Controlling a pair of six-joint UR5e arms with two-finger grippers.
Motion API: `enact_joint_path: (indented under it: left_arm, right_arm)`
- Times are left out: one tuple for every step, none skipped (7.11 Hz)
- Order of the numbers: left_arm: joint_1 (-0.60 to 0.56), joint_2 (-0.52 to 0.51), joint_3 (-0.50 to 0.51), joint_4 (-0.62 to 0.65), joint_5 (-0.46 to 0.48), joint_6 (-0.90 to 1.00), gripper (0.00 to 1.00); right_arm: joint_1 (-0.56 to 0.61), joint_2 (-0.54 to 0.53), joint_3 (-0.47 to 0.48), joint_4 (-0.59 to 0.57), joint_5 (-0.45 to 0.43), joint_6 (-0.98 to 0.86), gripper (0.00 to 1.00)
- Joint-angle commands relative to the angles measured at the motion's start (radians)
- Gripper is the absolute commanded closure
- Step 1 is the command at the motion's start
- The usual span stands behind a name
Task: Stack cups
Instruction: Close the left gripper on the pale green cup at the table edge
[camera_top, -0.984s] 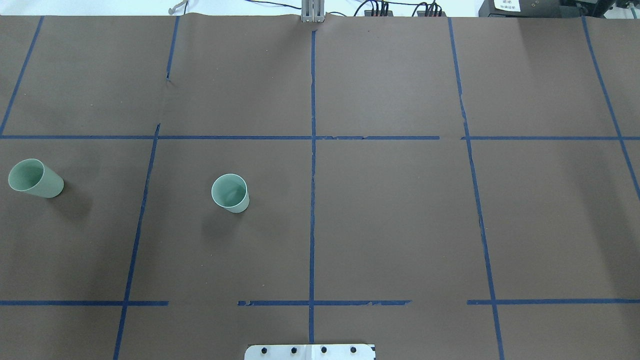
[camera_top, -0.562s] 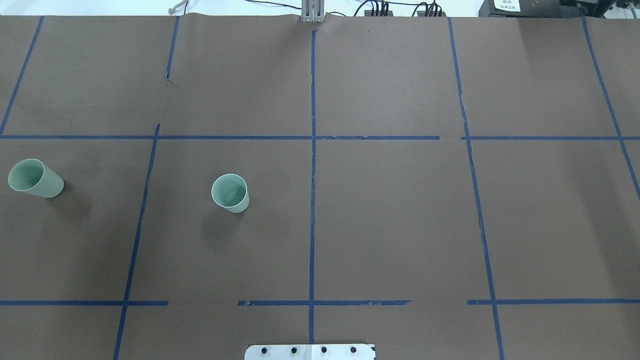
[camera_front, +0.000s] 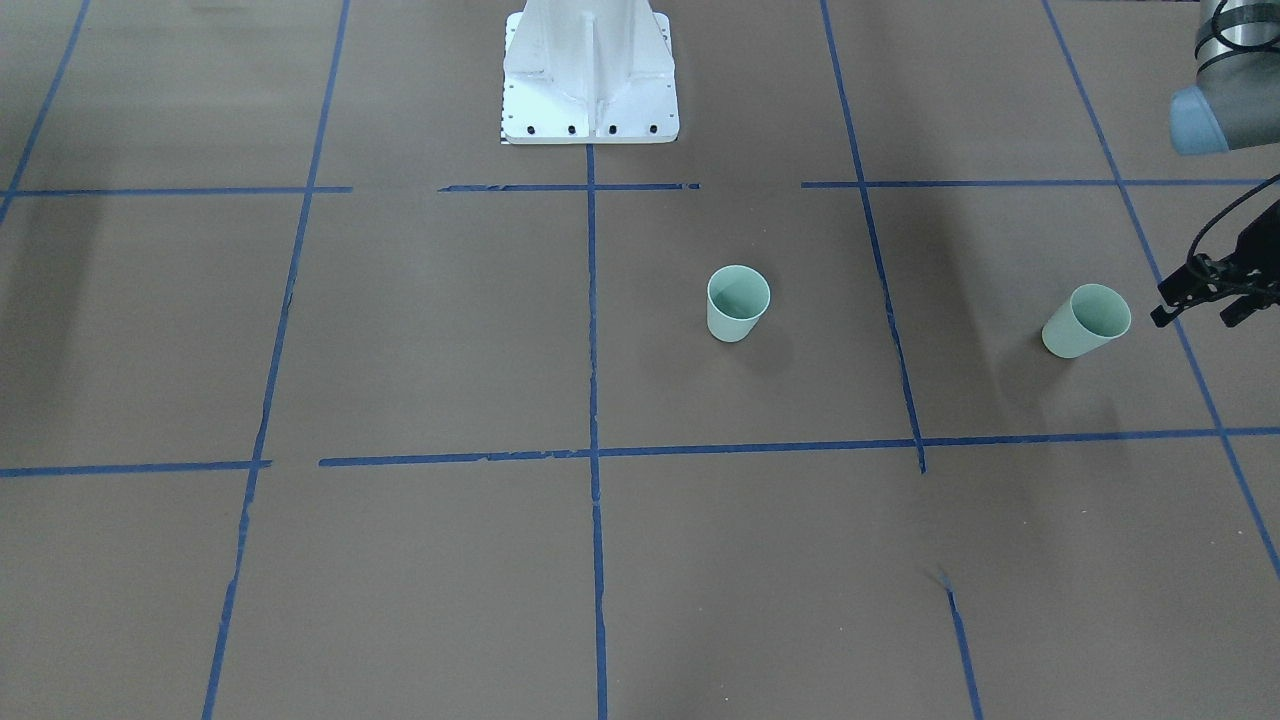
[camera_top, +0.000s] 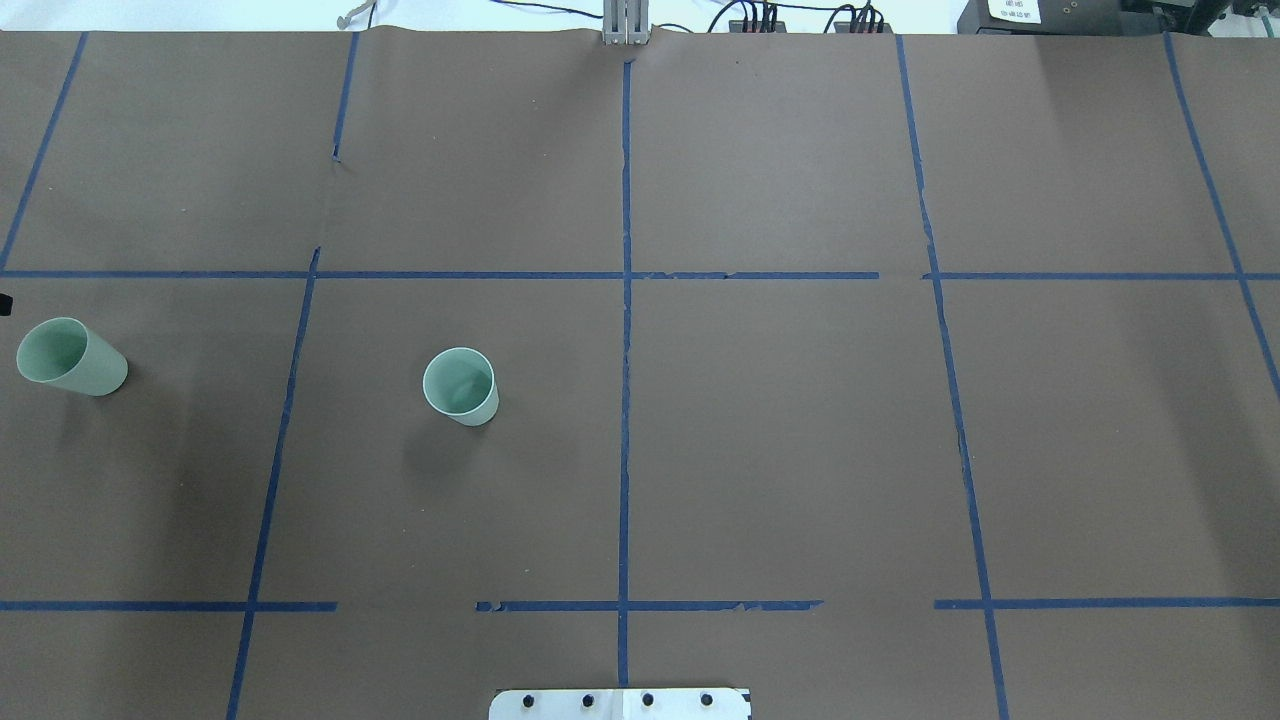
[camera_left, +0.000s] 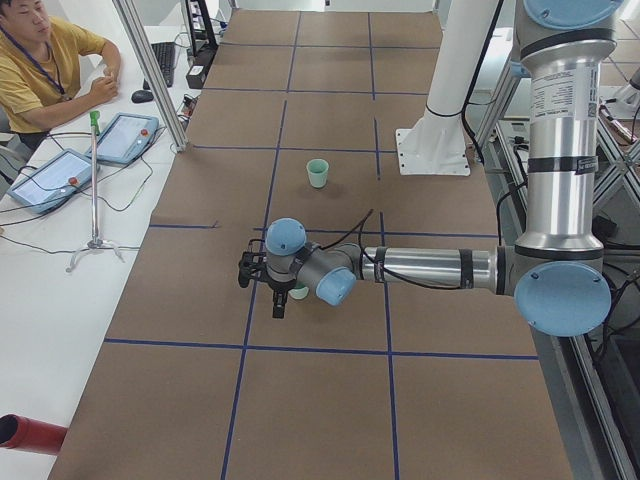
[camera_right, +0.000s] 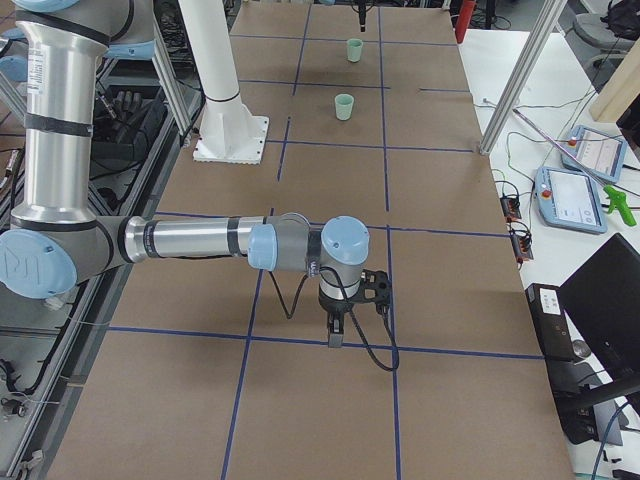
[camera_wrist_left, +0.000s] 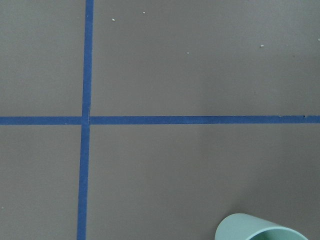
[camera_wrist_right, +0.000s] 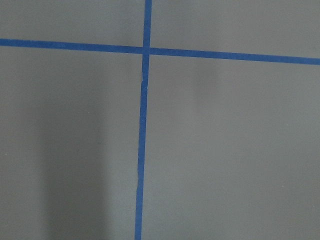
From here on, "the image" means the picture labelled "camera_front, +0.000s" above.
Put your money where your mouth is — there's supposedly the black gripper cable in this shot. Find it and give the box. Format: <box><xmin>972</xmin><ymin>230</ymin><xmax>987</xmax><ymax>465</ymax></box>
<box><xmin>1185</xmin><ymin>172</ymin><xmax>1280</xmax><ymax>275</ymax></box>

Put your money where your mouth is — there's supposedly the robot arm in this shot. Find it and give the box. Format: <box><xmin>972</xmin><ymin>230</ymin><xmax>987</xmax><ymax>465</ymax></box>
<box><xmin>1149</xmin><ymin>1</ymin><xmax>1279</xmax><ymax>328</ymax></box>

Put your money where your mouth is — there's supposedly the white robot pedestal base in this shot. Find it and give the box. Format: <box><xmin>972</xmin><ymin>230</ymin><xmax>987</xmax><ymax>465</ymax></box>
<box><xmin>500</xmin><ymin>1</ymin><xmax>681</xmax><ymax>145</ymax></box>

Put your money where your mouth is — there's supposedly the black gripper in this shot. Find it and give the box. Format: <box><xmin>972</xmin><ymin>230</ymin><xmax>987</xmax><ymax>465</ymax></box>
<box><xmin>1149</xmin><ymin>202</ymin><xmax>1279</xmax><ymax>328</ymax></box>

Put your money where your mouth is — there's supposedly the green cup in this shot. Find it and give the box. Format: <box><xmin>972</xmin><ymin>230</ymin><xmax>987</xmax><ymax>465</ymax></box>
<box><xmin>1041</xmin><ymin>283</ymin><xmax>1132</xmax><ymax>359</ymax></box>
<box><xmin>707</xmin><ymin>265</ymin><xmax>772</xmax><ymax>343</ymax></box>

